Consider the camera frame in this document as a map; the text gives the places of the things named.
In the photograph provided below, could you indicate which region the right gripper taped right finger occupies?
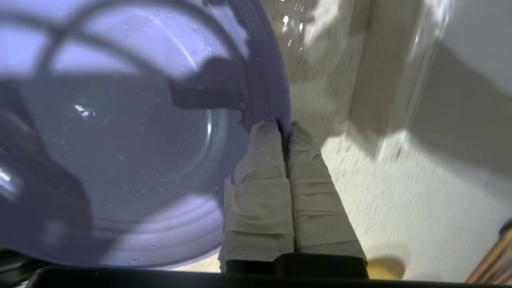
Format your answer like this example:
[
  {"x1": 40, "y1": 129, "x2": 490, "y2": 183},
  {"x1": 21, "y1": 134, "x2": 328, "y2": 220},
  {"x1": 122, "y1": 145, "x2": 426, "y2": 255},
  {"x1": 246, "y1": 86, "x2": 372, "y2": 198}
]
[{"x1": 287, "y1": 120, "x2": 368, "y2": 264}]

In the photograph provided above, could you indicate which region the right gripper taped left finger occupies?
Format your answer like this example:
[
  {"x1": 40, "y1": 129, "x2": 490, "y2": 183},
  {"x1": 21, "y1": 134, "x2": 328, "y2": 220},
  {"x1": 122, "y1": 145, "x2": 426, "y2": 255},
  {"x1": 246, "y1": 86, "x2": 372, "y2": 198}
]
[{"x1": 217, "y1": 118, "x2": 296, "y2": 273}]

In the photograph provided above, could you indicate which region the purple round plate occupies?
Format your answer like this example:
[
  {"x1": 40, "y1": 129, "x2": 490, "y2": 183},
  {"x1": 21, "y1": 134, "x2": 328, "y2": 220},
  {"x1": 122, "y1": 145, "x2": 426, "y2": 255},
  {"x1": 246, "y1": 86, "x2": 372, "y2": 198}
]
[{"x1": 0, "y1": 0, "x2": 292, "y2": 269}]

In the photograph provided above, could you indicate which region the brown wooden furniture piece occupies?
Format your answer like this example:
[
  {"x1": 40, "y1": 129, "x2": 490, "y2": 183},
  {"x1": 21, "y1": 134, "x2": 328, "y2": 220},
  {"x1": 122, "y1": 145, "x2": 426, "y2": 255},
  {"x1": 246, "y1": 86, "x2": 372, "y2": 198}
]
[{"x1": 465, "y1": 219, "x2": 512, "y2": 284}]

